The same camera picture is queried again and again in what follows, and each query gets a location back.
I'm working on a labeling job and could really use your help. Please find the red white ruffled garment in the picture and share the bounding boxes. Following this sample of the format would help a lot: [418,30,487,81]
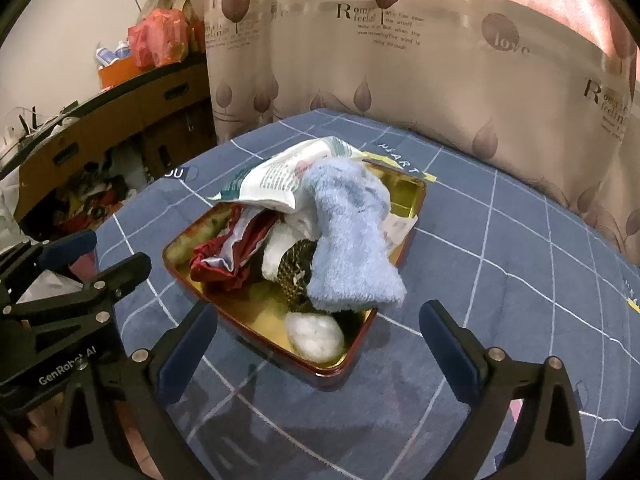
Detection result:
[190,204,280,292]

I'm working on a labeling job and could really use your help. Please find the white fluffy pompom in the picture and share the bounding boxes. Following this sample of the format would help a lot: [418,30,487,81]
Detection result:
[285,312,345,365]

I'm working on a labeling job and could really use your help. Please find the black gold patterned scarf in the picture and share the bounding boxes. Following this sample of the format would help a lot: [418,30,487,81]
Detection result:
[277,240,317,312]

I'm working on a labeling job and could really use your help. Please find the red gold toffee tin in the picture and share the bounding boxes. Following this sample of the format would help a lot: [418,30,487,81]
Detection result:
[162,160,429,378]

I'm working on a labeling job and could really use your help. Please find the wet wipes pack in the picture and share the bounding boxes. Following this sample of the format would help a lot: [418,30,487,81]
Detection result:
[209,136,366,214]

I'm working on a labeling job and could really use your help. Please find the white fluffy panda plush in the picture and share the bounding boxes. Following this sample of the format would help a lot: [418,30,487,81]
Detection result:
[262,207,320,282]

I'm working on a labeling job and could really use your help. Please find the light blue towel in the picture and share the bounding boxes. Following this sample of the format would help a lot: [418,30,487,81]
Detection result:
[303,158,406,313]

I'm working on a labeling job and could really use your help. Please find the white floral mesh cloth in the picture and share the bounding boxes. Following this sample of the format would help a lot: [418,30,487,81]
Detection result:
[382,212,418,255]

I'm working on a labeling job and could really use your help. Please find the orange rubber pig toy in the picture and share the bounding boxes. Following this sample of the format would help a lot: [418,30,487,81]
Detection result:
[163,204,231,266]

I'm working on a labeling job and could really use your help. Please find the dark wooden cabinet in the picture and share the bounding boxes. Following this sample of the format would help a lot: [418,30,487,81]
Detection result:
[1,54,217,221]

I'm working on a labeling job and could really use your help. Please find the orange box on cabinet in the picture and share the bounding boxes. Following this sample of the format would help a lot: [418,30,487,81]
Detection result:
[98,56,143,90]

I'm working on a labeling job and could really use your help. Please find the red plastic bag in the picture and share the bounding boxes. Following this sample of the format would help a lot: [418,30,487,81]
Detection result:
[127,9,190,70]

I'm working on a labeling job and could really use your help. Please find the beige leaf print curtain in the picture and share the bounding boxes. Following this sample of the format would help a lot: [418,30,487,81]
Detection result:
[150,0,640,261]

